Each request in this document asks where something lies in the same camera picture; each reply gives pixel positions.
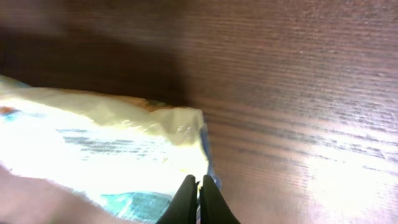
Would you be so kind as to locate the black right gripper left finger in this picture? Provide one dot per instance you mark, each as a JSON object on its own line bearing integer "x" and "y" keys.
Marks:
{"x": 183, "y": 207}

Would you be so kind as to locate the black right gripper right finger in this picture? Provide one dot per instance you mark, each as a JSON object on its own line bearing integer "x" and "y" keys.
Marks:
{"x": 213, "y": 207}

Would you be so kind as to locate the beige chips bag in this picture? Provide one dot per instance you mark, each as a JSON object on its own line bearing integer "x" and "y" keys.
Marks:
{"x": 123, "y": 154}

